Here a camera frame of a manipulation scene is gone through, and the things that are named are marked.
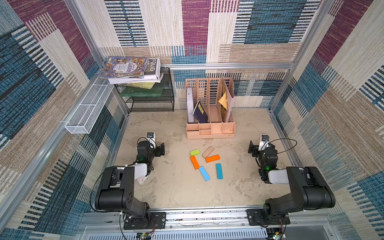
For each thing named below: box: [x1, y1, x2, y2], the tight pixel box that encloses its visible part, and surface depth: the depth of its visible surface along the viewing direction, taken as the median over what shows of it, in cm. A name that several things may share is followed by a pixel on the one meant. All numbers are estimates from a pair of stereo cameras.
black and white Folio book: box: [108, 57, 164, 85], surface depth 82 cm
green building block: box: [190, 149, 201, 156], surface depth 98 cm
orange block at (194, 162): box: [190, 155, 200, 170], surface depth 95 cm
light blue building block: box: [199, 165, 211, 182], surface depth 90 cm
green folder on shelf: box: [120, 86, 163, 97], surface depth 98 cm
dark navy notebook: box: [192, 100, 208, 124], surface depth 104 cm
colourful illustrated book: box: [98, 57, 149, 78], surface depth 83 cm
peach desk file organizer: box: [185, 77, 236, 140], surface depth 105 cm
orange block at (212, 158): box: [205, 154, 221, 163], surface depth 96 cm
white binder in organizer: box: [186, 87, 194, 123], surface depth 102 cm
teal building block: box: [216, 163, 224, 180], surface depth 91 cm
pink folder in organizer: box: [224, 78, 236, 123], surface depth 94 cm
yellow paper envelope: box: [218, 91, 228, 110], surface depth 93 cm
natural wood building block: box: [201, 146, 215, 158], surface depth 99 cm
